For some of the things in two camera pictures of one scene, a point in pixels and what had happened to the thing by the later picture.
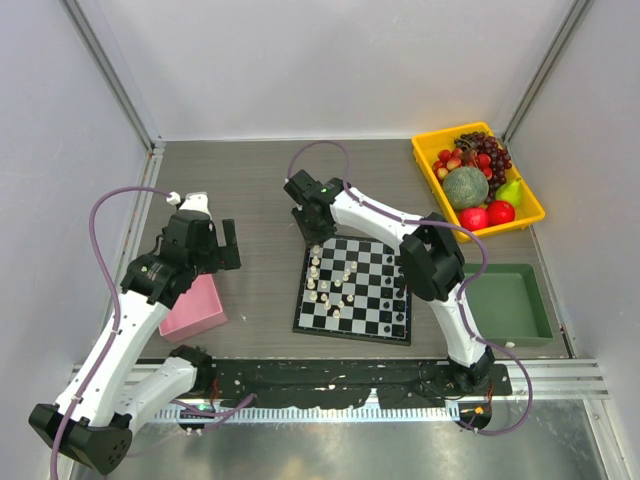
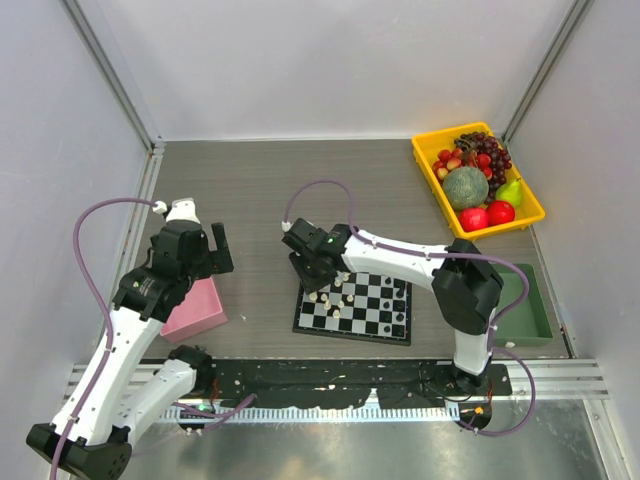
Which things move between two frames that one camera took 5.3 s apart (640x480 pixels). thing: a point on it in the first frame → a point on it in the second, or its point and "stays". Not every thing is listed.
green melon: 465,187 stays
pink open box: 198,310 stays
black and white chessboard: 354,288 stays
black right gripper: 312,237 → 310,284
